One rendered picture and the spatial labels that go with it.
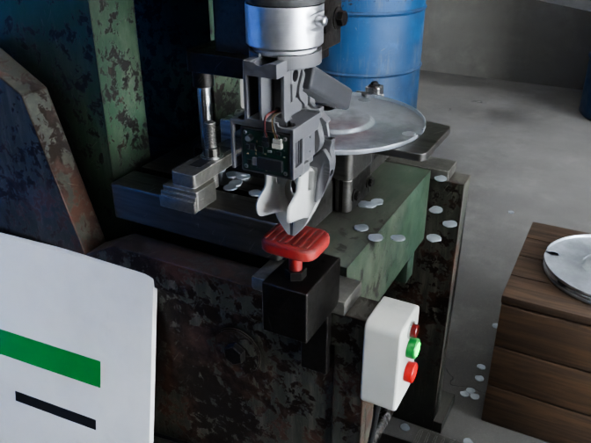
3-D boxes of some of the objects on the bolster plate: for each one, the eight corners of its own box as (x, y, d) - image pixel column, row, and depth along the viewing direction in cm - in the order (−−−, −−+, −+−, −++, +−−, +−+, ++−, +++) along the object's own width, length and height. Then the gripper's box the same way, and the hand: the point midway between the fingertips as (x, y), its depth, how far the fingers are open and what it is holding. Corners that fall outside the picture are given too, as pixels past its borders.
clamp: (255, 172, 105) (253, 111, 101) (194, 214, 92) (189, 146, 87) (223, 165, 108) (220, 105, 103) (160, 206, 95) (153, 138, 90)
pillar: (216, 143, 108) (212, 59, 102) (209, 148, 107) (203, 61, 100) (206, 141, 109) (200, 57, 103) (198, 146, 108) (192, 61, 101)
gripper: (217, 54, 62) (228, 250, 71) (303, 65, 58) (302, 270, 68) (263, 36, 68) (267, 217, 78) (342, 45, 65) (336, 234, 75)
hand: (295, 221), depth 75 cm, fingers closed
